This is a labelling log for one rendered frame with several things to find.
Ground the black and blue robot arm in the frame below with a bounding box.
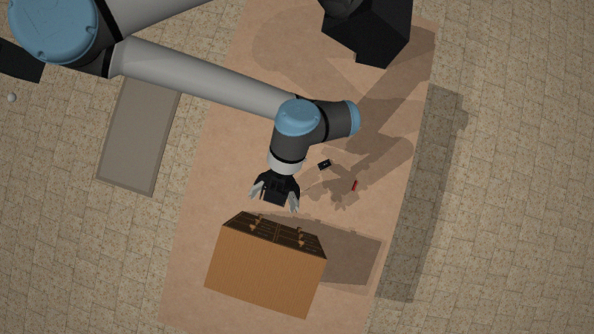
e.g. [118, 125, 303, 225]
[7, 0, 361, 175]

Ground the brown wooden chest of drawers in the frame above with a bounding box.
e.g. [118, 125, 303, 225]
[203, 211, 327, 320]

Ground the dark brown wooden drawer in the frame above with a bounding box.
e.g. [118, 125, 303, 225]
[240, 212, 278, 228]
[234, 216, 276, 234]
[226, 221, 274, 241]
[278, 230, 320, 248]
[276, 236, 324, 258]
[280, 225, 317, 241]

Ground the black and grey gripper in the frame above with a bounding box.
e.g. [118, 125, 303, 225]
[248, 169, 300, 213]

